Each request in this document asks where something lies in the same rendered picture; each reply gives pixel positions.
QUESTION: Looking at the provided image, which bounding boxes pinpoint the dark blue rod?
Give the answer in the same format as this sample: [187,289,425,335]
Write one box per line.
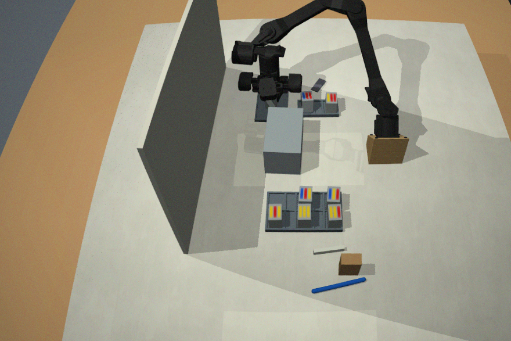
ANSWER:
[312,277,366,294]

